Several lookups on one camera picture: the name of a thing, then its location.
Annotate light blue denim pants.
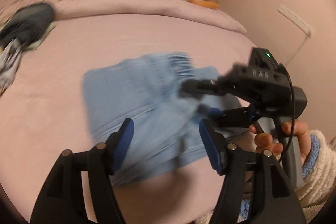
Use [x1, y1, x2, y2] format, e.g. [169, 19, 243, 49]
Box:
[83, 52, 241, 186]

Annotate right hand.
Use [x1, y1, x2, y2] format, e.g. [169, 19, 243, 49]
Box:
[248, 121, 312, 166]

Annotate grey crumpled garment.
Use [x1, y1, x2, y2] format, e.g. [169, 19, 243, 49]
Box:
[1, 39, 23, 95]

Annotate pink quilted duvet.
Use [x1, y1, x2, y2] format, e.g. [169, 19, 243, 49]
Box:
[1, 0, 247, 34]

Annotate pale green folded cloth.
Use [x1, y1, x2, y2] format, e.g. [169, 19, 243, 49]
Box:
[27, 22, 56, 51]

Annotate dark navy folded garment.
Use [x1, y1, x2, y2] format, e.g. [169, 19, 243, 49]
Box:
[1, 2, 55, 50]

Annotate white wall cable strip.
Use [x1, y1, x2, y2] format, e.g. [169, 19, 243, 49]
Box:
[277, 4, 314, 65]

